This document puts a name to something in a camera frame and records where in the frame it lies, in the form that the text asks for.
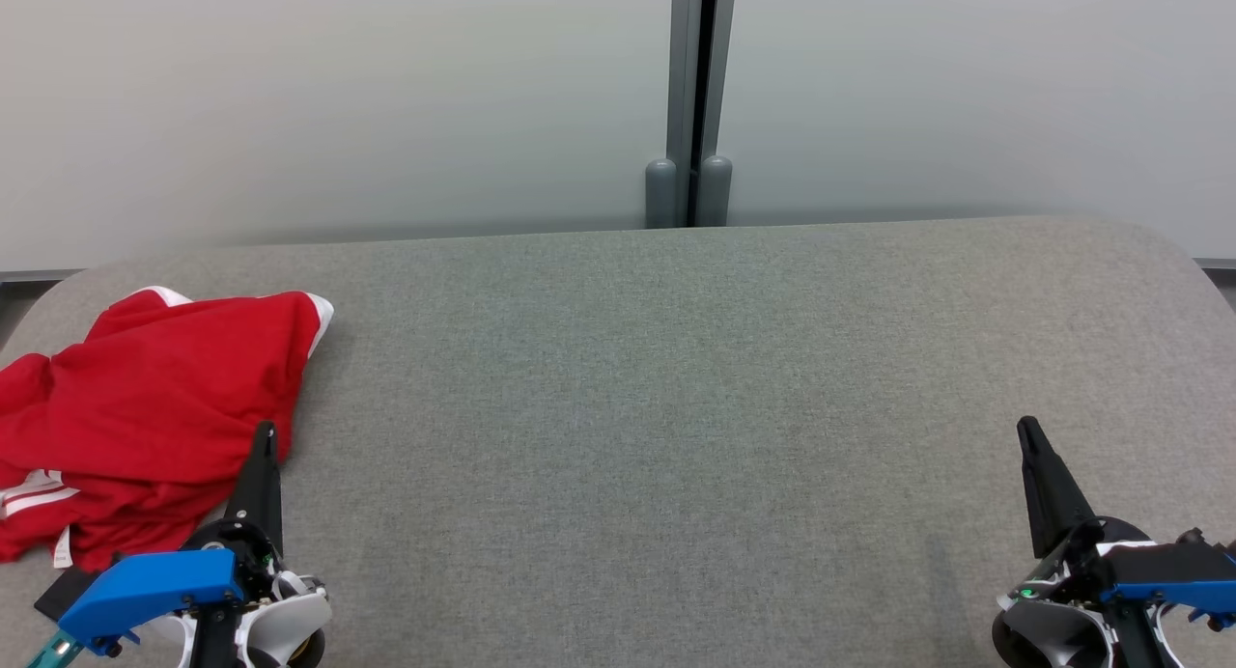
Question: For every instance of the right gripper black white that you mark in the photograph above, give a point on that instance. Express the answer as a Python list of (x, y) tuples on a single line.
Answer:
[(1053, 629)]

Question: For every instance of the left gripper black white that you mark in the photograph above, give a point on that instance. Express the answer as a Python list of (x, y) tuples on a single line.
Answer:
[(290, 615)]

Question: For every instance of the grey fabric padded surface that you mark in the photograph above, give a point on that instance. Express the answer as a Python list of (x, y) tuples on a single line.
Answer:
[(628, 407)]

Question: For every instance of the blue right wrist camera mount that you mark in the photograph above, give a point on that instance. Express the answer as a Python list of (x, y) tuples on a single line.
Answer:
[(1173, 576)]

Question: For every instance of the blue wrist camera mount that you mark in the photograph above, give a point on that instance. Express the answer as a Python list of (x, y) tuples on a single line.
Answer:
[(1173, 576), (145, 591)]

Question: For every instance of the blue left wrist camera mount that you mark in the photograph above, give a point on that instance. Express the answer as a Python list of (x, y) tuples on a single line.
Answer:
[(145, 591)]

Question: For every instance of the teal left wrist camera connector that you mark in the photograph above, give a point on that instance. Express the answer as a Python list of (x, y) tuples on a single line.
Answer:
[(53, 649)]

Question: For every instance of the grey wall baseboard strip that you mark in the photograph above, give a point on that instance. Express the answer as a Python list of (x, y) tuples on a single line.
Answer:
[(1217, 263), (39, 275)]

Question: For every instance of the grey cylindrical post bumper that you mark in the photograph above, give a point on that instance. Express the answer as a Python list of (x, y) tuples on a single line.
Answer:
[(716, 193), (660, 195)]

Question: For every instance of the grey metal partition frame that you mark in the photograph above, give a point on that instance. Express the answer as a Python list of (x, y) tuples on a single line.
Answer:
[(681, 69)]

